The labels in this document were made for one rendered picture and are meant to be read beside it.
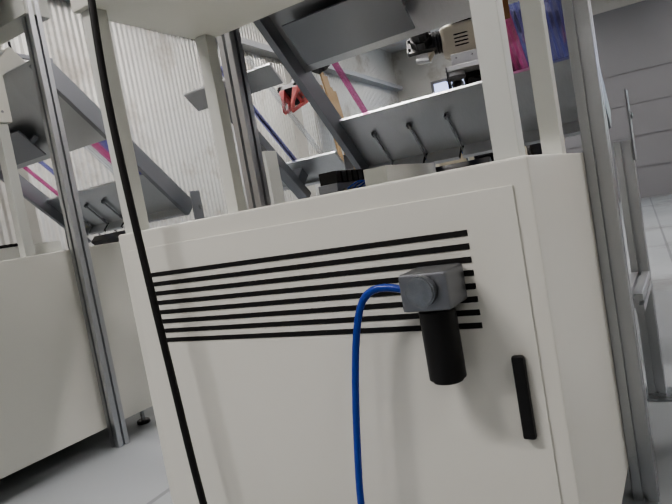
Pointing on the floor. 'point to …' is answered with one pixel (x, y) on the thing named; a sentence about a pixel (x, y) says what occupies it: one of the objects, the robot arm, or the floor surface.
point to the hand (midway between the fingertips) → (288, 110)
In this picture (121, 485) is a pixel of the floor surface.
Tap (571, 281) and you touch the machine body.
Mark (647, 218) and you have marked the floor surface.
